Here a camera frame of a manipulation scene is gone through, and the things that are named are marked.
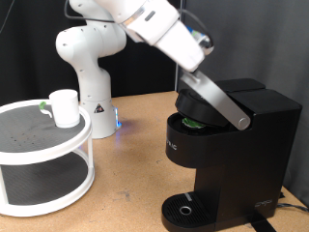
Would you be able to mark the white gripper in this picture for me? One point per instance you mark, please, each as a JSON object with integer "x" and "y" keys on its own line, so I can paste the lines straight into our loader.
{"x": 182, "y": 48}

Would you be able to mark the coffee pod green lid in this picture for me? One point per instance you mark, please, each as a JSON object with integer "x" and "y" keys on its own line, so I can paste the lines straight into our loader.
{"x": 190, "y": 123}

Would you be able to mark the black Keurig coffee machine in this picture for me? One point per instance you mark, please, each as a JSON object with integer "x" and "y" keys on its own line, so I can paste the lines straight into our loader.
{"x": 241, "y": 151}

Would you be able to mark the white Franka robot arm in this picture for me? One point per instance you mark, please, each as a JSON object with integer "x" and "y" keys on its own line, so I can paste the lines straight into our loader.
{"x": 93, "y": 80}

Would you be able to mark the gray backdrop curtain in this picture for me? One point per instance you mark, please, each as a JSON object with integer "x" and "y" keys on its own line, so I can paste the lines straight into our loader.
{"x": 289, "y": 48}

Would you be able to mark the black backdrop curtain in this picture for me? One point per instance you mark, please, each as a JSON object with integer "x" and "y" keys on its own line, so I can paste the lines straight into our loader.
{"x": 25, "y": 64}

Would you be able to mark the white two-tier turntable shelf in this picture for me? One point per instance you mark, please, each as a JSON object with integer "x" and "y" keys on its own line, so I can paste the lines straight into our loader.
{"x": 45, "y": 157}

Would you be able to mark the black tape strip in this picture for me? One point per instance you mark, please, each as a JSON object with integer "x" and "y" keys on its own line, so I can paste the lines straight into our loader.
{"x": 262, "y": 225}

